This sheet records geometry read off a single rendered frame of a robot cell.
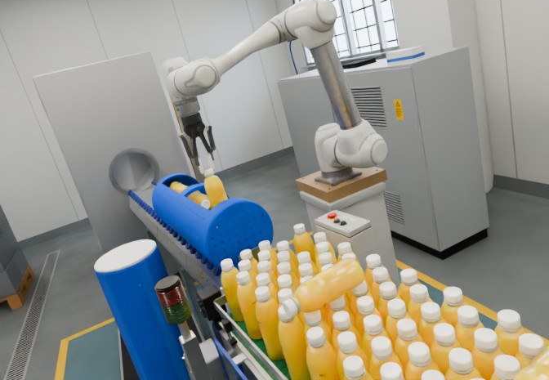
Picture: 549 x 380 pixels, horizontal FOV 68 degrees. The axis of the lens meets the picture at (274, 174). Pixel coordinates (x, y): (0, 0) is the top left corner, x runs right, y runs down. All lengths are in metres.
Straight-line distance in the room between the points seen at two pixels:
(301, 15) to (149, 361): 1.62
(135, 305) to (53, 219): 4.92
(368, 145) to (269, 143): 5.35
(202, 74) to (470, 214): 2.48
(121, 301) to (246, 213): 0.71
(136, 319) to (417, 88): 2.13
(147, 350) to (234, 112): 5.22
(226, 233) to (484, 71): 3.11
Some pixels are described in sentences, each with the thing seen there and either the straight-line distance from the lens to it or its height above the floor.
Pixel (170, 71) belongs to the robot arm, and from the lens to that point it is 1.56.
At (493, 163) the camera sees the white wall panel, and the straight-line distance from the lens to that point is 4.35.
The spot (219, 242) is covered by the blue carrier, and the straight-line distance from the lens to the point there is 1.54.
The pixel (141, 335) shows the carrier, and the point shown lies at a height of 0.70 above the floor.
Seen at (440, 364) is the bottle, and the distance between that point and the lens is 0.95.
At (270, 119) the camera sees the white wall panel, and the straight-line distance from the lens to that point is 7.04.
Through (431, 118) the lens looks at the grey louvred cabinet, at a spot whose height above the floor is 1.06.
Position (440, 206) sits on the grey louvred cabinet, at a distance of 3.14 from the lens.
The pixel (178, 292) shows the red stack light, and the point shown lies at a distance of 1.04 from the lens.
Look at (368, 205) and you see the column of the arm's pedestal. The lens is 2.04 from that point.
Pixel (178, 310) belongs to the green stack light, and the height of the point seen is 1.19.
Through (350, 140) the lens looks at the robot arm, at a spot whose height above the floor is 1.28.
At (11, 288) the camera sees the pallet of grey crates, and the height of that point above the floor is 0.21.
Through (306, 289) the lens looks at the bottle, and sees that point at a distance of 0.99.
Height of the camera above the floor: 1.70
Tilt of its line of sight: 16 degrees down
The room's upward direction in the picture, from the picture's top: 15 degrees counter-clockwise
